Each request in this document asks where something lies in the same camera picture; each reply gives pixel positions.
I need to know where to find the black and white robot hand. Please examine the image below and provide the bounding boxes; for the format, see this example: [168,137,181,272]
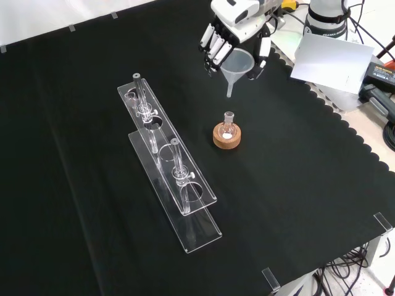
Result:
[198,0,272,81]

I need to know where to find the clear plastic funnel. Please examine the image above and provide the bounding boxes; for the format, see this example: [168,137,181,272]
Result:
[219,47,256,99]

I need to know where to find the clear acrylic funnel stand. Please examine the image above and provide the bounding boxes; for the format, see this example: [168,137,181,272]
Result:
[117,73,223,255]

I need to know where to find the yellow stop button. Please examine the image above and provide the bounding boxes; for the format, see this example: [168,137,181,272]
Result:
[280,0,300,13]

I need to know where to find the pale base board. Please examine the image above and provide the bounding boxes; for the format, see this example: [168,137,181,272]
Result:
[270,14,362,112]

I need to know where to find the white card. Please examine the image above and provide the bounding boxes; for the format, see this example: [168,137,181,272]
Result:
[289,33,375,94]

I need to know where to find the round-bottom glass flask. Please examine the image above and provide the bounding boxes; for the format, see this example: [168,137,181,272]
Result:
[217,111,237,140]

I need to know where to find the black power adapter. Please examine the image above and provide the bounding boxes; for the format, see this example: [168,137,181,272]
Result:
[363,61,395,93]

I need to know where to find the black clamp device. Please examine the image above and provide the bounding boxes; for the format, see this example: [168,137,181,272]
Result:
[359,83,395,125]

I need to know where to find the black cloth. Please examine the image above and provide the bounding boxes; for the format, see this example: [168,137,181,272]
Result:
[0,0,395,296]

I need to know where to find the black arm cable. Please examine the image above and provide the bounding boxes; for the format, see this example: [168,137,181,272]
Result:
[341,0,395,62]

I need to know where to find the cork ring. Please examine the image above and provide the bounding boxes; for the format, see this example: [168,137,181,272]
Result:
[212,121,242,150]

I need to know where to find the black coiled cable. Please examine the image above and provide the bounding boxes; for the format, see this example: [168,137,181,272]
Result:
[382,120,395,149]

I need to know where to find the black floor cable bundle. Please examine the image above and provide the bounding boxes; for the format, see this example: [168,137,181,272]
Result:
[311,243,395,296]

